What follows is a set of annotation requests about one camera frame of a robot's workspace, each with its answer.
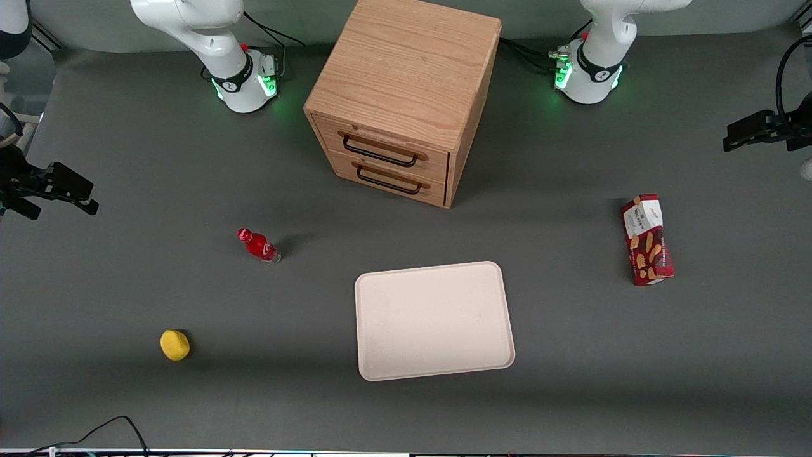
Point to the red cookie box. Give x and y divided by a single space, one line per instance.
647 244

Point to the beige plastic tray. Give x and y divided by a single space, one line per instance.
434 320

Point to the small red bottle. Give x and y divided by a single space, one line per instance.
257 244

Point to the wooden two-drawer cabinet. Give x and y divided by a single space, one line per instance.
406 70

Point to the yellow lemon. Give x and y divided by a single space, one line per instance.
174 345

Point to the white and black cylinder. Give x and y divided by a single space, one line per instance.
13 25

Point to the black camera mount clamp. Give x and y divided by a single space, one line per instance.
57 181
761 130

